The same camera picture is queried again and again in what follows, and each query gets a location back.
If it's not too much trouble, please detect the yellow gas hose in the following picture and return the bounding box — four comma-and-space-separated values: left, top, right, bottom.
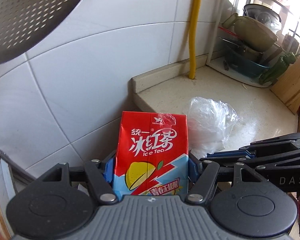
188, 0, 205, 80

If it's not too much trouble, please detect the green pepper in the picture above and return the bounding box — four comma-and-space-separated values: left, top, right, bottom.
258, 52, 300, 85

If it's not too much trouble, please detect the teal plastic basin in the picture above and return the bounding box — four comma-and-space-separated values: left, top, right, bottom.
223, 42, 270, 78

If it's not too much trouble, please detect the clear plastic bag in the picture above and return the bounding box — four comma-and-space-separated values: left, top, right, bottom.
184, 96, 239, 159

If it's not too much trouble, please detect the olive green bowl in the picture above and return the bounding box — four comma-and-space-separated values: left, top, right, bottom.
222, 13, 278, 53

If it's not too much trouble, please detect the steel pot with handle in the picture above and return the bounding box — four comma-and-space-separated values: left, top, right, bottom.
219, 37, 263, 62

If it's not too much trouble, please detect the red blue tea carton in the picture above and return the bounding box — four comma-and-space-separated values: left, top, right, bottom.
113, 111, 189, 199

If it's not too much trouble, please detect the red handled utensil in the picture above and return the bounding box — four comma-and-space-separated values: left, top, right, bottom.
218, 26, 239, 38

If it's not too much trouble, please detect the wooden knife block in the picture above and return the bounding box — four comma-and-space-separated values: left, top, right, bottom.
270, 56, 300, 114

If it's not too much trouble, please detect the wooden clothespin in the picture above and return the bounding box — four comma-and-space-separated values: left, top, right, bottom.
223, 60, 229, 71

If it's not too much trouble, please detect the perforated steel colander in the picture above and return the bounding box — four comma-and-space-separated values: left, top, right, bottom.
0, 0, 81, 64

